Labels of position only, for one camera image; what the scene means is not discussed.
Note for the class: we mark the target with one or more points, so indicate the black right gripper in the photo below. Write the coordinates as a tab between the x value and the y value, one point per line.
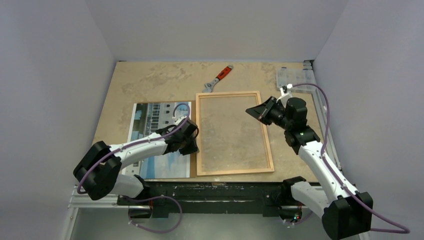
266	111

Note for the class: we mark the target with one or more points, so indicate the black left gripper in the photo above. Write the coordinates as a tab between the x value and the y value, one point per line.
191	149

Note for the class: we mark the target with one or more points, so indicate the light wooden picture frame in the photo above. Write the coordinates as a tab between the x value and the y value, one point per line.
230	141

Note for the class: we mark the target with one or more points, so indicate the building photo print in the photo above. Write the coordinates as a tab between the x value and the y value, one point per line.
135	133

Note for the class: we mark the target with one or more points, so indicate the brown backing board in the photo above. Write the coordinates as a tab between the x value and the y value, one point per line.
192	165

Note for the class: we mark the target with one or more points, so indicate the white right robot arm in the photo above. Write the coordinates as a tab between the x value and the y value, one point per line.
343	210

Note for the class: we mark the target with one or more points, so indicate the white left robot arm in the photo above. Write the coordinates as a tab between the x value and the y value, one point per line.
99	172

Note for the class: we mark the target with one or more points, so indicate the clear plastic organizer box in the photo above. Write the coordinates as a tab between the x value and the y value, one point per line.
294	76

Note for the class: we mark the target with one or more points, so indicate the grey adjustable wrench red handle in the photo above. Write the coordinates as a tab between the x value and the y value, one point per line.
209	86

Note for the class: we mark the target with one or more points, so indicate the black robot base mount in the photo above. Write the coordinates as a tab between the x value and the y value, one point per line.
268	199

